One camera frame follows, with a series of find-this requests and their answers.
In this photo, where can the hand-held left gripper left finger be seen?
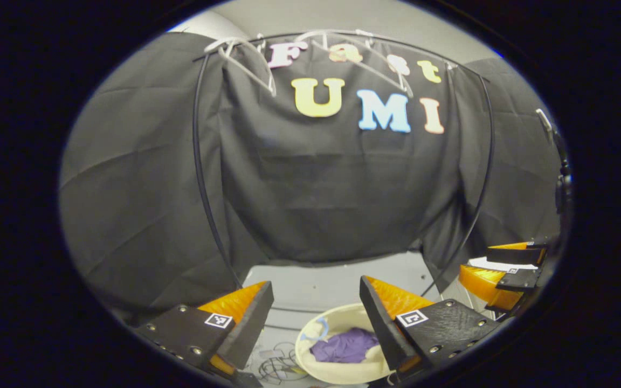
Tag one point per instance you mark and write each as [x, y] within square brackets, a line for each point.
[248, 328]

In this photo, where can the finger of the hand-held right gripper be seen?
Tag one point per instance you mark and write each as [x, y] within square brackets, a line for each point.
[483, 285]
[515, 256]

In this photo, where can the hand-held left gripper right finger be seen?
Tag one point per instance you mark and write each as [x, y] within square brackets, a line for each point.
[383, 328]

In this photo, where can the purple knit cardigan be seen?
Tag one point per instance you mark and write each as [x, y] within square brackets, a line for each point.
[343, 347]

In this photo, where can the cream laundry hamper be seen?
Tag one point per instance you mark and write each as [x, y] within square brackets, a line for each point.
[337, 372]

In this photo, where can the black metal clothes rack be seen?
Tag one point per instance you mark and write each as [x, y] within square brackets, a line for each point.
[196, 151]

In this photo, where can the white clothes hanger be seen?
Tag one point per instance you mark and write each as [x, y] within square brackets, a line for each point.
[230, 44]
[397, 75]

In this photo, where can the black backdrop cloth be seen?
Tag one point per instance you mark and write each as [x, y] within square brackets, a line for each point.
[316, 188]

